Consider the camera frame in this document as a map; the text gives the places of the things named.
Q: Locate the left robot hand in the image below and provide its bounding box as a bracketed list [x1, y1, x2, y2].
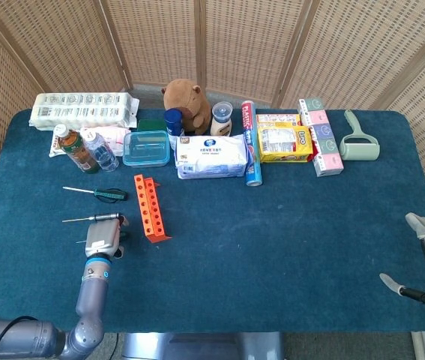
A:
[84, 214, 130, 260]

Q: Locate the long green black screwdriver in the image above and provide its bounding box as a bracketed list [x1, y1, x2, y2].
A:
[62, 186, 129, 203]

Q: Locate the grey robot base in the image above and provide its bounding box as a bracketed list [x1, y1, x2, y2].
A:
[121, 331, 285, 360]

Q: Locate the orange screwdriver rack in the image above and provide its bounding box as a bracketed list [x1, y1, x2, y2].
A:
[133, 174, 172, 244]

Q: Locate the grey metal table leg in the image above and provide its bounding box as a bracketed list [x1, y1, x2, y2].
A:
[411, 331, 425, 360]

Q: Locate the clear water bottle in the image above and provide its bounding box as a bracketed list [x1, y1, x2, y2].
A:
[80, 129, 119, 173]

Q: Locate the green tea bottle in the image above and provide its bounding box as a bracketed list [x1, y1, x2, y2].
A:
[54, 124, 100, 175]

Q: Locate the clear blue-rimmed food container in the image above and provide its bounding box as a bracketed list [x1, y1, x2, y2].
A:
[122, 130, 171, 168]

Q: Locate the green sponge block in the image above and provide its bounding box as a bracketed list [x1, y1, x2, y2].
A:
[136, 118, 167, 132]

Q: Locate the white toilet paper pack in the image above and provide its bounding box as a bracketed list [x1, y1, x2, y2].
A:
[28, 91, 140, 131]

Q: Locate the white blue wipes pack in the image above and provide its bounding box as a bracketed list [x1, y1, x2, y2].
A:
[174, 133, 250, 180]

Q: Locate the blue white spray can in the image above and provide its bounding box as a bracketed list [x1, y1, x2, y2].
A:
[163, 108, 186, 151]

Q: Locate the blue carpet table cover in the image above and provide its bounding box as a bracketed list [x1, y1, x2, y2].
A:
[0, 108, 425, 334]

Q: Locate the pale green lint roller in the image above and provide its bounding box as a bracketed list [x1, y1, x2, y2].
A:
[338, 109, 381, 161]

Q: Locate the brown capybara plush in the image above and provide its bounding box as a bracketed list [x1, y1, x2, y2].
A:
[161, 79, 213, 136]

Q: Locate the cream sauce squeeze bottle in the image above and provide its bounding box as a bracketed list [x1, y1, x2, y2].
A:
[210, 101, 234, 137]

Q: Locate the blue plastic wrap roll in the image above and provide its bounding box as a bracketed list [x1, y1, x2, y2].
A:
[241, 100, 264, 188]

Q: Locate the pastel tissue box pack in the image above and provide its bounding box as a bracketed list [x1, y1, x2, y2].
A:
[297, 97, 345, 178]

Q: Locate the yellow Lipo snack bag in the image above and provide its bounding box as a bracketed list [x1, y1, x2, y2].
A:
[257, 125, 314, 164]

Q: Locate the wicker folding screen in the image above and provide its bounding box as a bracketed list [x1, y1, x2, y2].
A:
[0, 0, 425, 206]

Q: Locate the thin black floor cable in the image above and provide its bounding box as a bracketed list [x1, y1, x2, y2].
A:
[108, 332, 120, 359]

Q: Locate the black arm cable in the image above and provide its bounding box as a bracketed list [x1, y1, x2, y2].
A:
[0, 316, 40, 358]

